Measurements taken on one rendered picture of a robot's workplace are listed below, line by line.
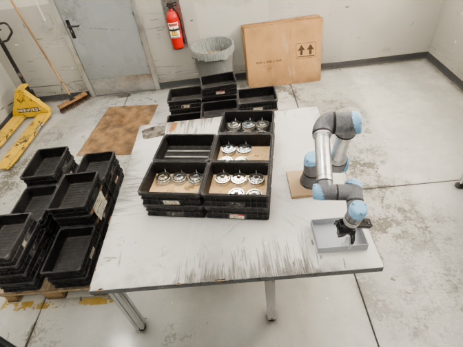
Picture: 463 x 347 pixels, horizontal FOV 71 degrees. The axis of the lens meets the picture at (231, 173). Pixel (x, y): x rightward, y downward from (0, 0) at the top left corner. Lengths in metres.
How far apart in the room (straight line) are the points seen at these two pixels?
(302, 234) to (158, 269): 0.85
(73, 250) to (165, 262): 1.09
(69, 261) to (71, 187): 0.64
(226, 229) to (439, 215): 1.92
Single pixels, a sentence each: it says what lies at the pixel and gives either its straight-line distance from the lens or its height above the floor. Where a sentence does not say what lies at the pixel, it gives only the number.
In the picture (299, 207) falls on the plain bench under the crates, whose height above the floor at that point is 0.70.
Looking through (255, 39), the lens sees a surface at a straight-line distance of 4.68.
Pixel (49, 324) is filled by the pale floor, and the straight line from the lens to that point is 2.97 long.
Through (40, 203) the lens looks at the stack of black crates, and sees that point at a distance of 3.27.
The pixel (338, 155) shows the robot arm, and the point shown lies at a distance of 1.97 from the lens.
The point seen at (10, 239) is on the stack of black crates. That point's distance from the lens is 2.94.
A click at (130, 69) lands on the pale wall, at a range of 5.15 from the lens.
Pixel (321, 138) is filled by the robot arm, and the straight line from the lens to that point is 1.66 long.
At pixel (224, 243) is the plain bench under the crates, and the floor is 0.70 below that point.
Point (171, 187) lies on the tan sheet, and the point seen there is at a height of 0.83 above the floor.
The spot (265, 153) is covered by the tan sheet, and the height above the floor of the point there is 0.83.
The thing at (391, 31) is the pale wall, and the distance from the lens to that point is 5.34.
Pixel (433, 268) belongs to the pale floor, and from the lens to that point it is 2.90.
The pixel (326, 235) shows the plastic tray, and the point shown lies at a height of 0.70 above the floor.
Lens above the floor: 2.29
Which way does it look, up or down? 43 degrees down
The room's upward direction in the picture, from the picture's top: 9 degrees counter-clockwise
